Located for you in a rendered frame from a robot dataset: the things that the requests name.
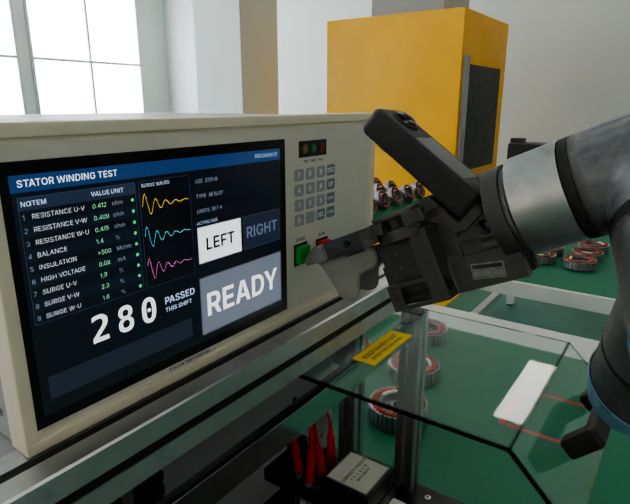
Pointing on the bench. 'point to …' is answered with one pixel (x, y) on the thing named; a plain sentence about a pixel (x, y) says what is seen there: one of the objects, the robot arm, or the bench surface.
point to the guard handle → (576, 441)
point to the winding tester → (90, 140)
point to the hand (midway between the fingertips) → (315, 251)
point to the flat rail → (254, 450)
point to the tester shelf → (173, 413)
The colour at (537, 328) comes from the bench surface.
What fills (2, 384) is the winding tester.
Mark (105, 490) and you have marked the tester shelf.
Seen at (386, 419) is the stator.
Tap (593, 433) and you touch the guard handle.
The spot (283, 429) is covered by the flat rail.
